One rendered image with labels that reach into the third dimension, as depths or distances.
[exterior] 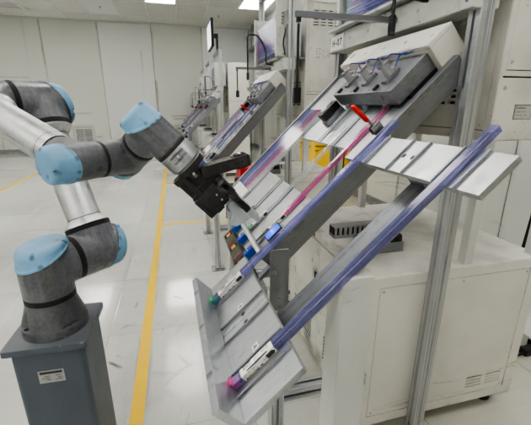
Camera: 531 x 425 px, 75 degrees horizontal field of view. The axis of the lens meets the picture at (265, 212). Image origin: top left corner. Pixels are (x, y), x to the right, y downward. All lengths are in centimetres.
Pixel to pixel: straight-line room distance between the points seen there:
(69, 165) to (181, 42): 906
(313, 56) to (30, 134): 190
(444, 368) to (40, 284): 125
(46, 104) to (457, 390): 159
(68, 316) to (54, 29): 928
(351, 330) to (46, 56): 972
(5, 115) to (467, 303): 136
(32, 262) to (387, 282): 92
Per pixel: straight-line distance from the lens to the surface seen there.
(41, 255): 95
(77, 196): 104
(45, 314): 101
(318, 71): 243
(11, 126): 89
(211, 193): 75
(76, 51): 990
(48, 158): 73
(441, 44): 105
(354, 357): 70
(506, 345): 157
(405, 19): 122
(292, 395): 113
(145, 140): 74
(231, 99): 555
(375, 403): 136
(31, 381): 110
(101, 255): 101
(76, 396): 111
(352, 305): 63
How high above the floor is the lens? 109
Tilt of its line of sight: 17 degrees down
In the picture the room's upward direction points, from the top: straight up
